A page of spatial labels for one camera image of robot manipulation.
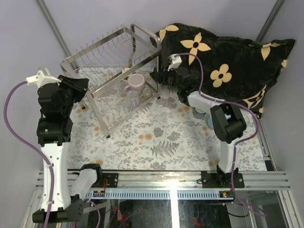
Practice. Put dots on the blue textured square mug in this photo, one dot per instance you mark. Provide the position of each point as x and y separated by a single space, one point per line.
198 114

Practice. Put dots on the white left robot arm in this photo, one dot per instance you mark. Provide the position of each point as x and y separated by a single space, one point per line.
59 203

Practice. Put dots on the steel two-tier dish rack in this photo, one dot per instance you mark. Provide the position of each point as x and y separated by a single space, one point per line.
107 62

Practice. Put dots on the olive green ceramic mug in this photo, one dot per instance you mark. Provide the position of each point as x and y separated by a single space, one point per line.
146 94

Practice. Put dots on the aluminium front rail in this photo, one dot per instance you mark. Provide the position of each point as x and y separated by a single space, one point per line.
189 185

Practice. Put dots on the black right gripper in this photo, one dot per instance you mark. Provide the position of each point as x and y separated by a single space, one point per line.
161 76

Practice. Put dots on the floral patterned table mat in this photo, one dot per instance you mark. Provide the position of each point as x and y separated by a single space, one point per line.
162 135

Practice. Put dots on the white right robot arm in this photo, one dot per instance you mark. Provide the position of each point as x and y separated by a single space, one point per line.
227 121

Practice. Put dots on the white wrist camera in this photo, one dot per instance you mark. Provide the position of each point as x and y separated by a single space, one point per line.
41 78
174 62

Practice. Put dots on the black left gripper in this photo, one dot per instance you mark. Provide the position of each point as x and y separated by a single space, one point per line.
79 85

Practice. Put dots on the clear glass tumbler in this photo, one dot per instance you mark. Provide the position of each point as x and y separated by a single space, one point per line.
133 99

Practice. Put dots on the light blue ceramic mug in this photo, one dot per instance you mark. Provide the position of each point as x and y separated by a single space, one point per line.
209 122

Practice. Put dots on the black floral plush pillow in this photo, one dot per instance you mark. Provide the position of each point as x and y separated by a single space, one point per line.
234 69

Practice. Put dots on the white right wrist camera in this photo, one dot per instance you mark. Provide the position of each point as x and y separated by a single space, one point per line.
174 62

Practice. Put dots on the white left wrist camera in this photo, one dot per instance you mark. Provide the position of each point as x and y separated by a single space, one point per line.
41 78

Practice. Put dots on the pink ribbed ceramic mug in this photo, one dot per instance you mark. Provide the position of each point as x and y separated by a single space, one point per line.
135 82

